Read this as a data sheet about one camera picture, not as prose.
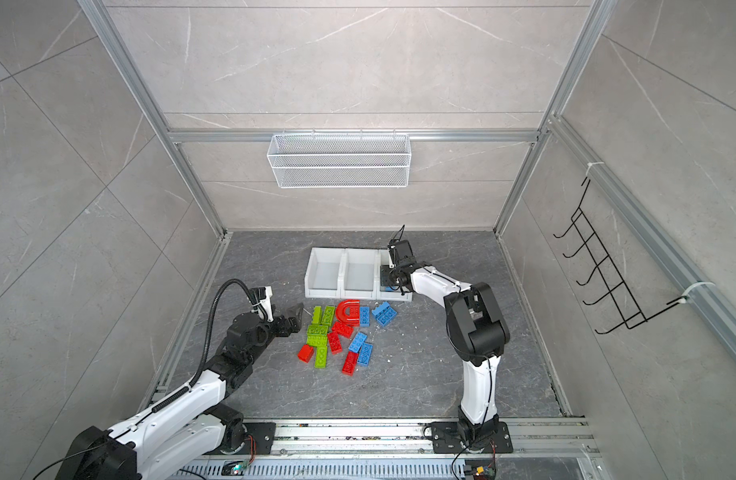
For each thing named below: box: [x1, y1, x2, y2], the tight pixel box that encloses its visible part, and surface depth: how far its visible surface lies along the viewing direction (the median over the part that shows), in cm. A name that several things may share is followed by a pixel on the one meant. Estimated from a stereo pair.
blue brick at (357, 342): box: [348, 332, 368, 353], surface depth 91 cm
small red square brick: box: [297, 344, 315, 363], surface depth 88 cm
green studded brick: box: [306, 334, 328, 348], surface depth 92 cm
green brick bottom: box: [315, 346, 327, 368], surface depth 88 cm
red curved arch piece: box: [336, 299, 361, 327], surface depth 97 cm
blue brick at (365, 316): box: [360, 306, 371, 327], surface depth 97 cm
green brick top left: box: [312, 305, 323, 324], surface depth 95 cm
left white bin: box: [304, 247, 345, 298], surface depth 106 cm
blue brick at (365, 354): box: [358, 343, 373, 366], surface depth 90 cm
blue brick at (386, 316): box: [374, 306, 398, 327], surface depth 96 cm
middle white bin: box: [340, 248, 380, 300], surface depth 106 cm
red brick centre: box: [328, 332, 342, 355], surface depth 90 cm
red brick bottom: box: [342, 350, 358, 377], surface depth 87 cm
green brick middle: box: [307, 325, 329, 337], surface depth 92 cm
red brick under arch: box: [332, 321, 354, 339], surface depth 92 cm
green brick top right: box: [321, 305, 335, 326], surface depth 96 cm
